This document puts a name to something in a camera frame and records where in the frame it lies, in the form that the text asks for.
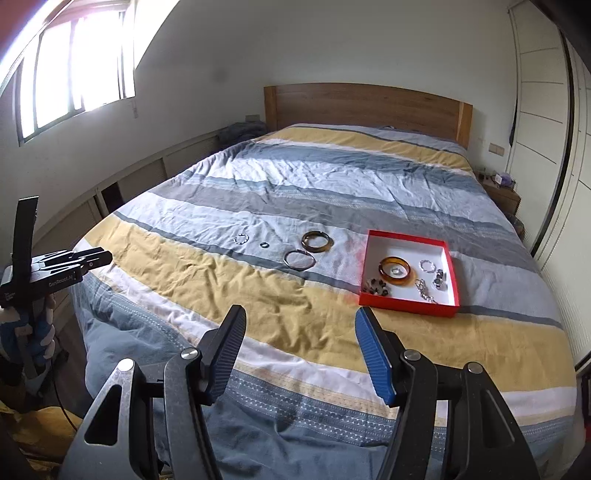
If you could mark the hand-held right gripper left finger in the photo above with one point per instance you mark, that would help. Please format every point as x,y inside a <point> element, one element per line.
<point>221,364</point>

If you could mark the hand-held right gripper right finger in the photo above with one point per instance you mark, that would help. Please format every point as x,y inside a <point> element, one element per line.
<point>376,360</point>

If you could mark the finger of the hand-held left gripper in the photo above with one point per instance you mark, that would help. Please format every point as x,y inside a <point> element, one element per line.
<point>64,255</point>
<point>94,261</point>

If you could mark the red cardboard box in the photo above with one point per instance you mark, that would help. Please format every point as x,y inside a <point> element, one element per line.
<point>406,304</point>

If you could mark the amber bangle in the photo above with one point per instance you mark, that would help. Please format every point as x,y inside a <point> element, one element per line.
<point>395,282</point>

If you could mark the silver metal clasp ornament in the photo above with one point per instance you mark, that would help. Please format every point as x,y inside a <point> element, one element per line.
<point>438,278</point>

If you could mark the person's left hand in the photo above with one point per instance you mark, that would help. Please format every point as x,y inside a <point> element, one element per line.
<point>44,332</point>

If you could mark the striped duvet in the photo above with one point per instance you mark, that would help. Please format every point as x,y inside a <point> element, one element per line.
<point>286,314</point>

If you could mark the thin silver bangle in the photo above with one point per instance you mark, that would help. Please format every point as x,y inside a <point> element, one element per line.
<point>285,259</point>

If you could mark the dark brown bangle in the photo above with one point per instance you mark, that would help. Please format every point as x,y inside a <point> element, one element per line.
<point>318,249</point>

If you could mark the yellow cloth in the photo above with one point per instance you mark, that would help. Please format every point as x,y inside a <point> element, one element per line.
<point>41,443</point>

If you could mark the window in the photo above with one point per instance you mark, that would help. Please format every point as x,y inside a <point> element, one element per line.
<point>83,60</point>

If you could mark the wooden nightstand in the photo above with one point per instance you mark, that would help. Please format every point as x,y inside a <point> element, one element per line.
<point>503,198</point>

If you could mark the wooden headboard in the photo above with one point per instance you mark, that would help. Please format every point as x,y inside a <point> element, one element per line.
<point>369,106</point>

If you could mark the white wardrobe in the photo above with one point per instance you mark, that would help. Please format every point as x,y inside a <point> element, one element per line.
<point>540,92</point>

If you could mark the low wall cabinet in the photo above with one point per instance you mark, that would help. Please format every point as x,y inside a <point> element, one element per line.
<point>152,170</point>

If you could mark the wall outlet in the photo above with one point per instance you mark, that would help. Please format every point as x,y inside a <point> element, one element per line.
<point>251,118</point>

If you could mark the wall switch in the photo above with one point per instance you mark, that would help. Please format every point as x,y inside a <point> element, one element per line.
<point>496,148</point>

